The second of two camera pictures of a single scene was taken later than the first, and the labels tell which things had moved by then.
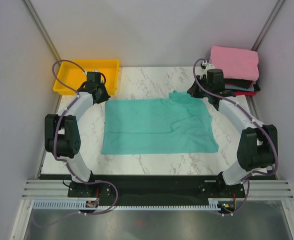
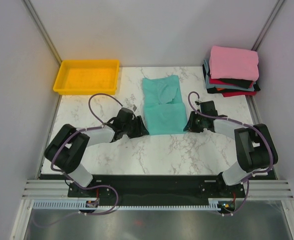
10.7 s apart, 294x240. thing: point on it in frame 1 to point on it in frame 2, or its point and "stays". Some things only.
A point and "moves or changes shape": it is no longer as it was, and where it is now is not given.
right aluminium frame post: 270,19 stays
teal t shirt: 179,123 moves or changes shape
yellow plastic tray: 71,75 stays
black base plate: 151,190 stays
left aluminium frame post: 42,31 stays
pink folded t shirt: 236,63 stays
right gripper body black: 196,92 to 196,123
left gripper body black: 104,96 to 135,129
